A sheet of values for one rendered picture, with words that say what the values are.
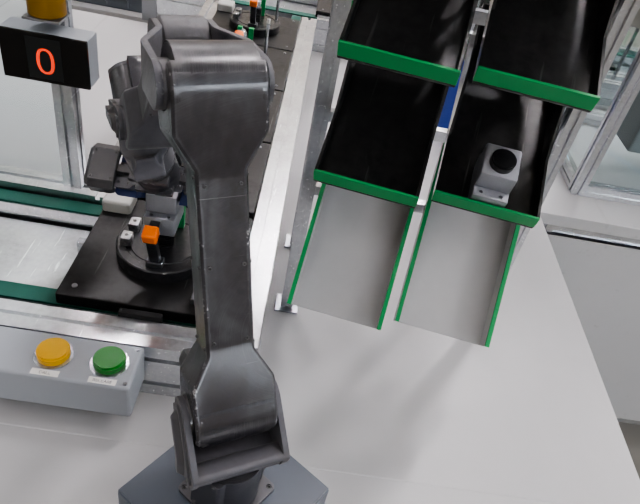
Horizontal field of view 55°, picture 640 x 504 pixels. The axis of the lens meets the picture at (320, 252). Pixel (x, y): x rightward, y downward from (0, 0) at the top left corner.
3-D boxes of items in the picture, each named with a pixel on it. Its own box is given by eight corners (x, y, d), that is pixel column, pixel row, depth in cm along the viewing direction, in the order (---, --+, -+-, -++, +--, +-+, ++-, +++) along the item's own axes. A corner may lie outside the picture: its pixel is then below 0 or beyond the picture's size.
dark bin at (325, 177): (415, 209, 75) (427, 176, 68) (312, 181, 76) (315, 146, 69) (456, 45, 87) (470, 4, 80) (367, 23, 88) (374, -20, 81)
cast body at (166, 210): (174, 237, 87) (174, 198, 83) (143, 233, 87) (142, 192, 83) (187, 204, 94) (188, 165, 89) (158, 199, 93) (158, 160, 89)
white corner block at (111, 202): (130, 224, 100) (129, 204, 97) (102, 220, 100) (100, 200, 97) (138, 208, 104) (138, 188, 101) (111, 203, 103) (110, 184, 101)
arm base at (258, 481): (225, 538, 53) (230, 504, 49) (176, 489, 56) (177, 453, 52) (279, 485, 58) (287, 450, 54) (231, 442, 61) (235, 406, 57)
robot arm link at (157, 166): (173, 168, 67) (159, 93, 69) (121, 177, 67) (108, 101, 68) (181, 188, 74) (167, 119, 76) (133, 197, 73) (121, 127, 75)
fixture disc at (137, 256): (200, 290, 88) (201, 280, 87) (103, 274, 88) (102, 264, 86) (218, 231, 99) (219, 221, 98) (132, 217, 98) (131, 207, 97)
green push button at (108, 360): (120, 382, 76) (120, 372, 75) (88, 377, 76) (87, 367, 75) (130, 357, 79) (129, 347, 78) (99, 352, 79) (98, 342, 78)
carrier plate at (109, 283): (227, 330, 86) (228, 319, 85) (56, 303, 85) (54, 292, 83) (252, 227, 105) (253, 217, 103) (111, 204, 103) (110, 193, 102)
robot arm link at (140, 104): (278, 94, 43) (251, -47, 44) (158, 98, 39) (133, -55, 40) (197, 194, 69) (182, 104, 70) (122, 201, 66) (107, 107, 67)
